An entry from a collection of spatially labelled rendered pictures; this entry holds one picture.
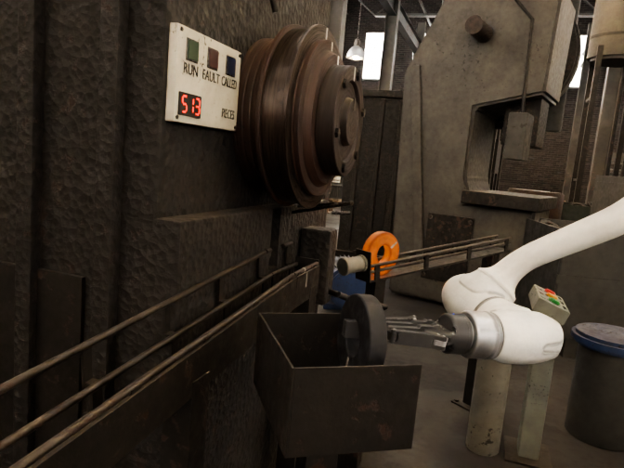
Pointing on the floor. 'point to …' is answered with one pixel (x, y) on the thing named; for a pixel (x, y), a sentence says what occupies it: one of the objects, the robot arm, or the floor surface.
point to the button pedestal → (535, 396)
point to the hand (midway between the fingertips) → (362, 329)
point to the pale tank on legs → (611, 48)
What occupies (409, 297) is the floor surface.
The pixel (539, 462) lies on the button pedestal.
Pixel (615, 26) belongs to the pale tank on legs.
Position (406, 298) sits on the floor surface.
